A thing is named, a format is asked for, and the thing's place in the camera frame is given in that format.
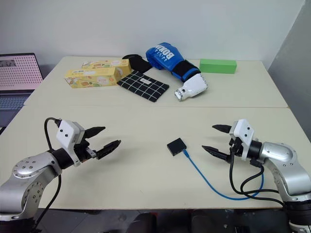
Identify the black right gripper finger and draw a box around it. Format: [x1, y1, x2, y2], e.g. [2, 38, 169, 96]
[211, 124, 234, 134]
[202, 145, 232, 163]

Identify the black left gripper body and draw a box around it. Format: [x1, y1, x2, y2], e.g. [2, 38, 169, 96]
[73, 137, 98, 163]

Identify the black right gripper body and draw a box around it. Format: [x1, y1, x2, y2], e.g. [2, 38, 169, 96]
[227, 135, 244, 158]

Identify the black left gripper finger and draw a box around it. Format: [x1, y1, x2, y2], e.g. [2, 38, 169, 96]
[84, 126, 106, 140]
[95, 139, 122, 161]

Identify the small black square box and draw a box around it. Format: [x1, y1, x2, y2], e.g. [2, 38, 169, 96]
[166, 137, 188, 157]

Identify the white bottle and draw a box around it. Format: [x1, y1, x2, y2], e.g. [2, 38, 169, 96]
[174, 74, 209, 103]

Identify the long yellow printed carton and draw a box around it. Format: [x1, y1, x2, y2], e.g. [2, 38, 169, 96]
[81, 58, 133, 76]
[64, 67, 123, 89]

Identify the green rectangular block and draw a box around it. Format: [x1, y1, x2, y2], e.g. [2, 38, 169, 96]
[199, 58, 238, 74]

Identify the black white-grid fabric pouch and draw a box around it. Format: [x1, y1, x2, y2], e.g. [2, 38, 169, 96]
[116, 70, 170, 103]

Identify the black fabric wrap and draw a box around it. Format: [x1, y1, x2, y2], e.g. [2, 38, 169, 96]
[121, 53, 152, 74]

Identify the blue boxing glove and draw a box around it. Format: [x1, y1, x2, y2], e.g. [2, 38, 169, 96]
[145, 43, 201, 83]

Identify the open laptop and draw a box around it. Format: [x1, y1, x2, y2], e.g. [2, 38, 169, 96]
[0, 52, 45, 128]

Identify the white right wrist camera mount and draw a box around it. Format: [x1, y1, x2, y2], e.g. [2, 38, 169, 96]
[229, 118, 255, 161]

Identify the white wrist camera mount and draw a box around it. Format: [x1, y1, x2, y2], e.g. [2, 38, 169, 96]
[229, 118, 255, 161]
[55, 119, 86, 167]

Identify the blue cable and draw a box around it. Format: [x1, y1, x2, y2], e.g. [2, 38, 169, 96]
[182, 149, 266, 200]

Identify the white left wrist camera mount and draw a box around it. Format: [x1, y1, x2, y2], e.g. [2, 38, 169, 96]
[55, 119, 86, 167]

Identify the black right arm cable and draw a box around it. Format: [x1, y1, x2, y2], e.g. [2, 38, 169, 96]
[228, 143, 285, 210]

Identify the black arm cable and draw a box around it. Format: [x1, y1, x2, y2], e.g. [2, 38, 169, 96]
[228, 143, 285, 210]
[34, 117, 62, 229]

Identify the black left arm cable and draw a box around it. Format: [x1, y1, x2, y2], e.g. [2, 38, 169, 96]
[34, 117, 62, 229]

